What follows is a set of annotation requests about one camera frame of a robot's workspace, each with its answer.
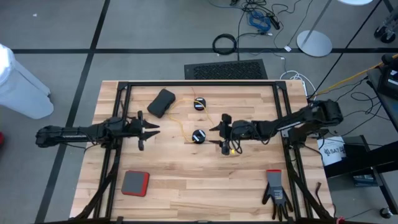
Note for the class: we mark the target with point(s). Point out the white round disc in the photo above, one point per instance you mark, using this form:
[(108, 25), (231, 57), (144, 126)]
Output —
[(354, 2)]

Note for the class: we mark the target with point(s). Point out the black desk frame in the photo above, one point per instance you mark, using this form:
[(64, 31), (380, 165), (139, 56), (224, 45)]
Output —
[(367, 161)]

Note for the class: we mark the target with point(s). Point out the small yellow tape tag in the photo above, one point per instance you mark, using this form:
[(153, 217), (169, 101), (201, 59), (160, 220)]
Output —
[(232, 152)]

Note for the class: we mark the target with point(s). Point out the white round stand base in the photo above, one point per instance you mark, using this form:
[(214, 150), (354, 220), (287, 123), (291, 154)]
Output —
[(314, 43)]

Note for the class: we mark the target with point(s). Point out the black aluminium table frame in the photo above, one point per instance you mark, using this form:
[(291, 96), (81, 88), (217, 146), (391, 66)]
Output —
[(202, 83)]

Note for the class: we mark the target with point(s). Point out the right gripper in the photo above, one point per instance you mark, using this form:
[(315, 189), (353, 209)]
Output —
[(241, 130)]

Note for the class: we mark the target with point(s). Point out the grey pad with red edge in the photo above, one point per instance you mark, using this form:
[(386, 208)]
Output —
[(135, 183)]

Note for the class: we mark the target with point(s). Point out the small black round foot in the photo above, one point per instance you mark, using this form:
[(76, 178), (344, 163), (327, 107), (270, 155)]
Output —
[(385, 213)]

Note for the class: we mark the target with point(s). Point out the black floor grate mat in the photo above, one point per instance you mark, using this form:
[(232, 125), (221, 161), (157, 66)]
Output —
[(225, 70)]

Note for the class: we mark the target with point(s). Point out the black device on desk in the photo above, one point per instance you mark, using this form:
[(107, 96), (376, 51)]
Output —
[(388, 81)]

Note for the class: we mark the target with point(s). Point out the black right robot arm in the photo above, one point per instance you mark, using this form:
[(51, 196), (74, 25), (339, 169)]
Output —
[(298, 119)]

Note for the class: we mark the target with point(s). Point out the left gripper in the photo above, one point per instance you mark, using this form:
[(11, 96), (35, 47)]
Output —
[(134, 130)]

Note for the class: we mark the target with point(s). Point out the black caster wheel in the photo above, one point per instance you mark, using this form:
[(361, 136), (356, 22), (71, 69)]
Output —
[(385, 35)]

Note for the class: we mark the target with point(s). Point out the grey work glove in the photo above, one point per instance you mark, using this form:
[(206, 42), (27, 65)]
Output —
[(276, 193)]

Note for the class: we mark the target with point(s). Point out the white printed box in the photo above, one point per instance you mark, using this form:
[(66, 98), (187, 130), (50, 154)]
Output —
[(331, 152)]

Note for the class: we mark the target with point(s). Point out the white bin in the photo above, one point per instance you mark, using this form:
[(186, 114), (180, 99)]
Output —
[(21, 90)]

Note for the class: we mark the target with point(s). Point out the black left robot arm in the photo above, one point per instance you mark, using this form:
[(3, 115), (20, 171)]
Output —
[(77, 133)]

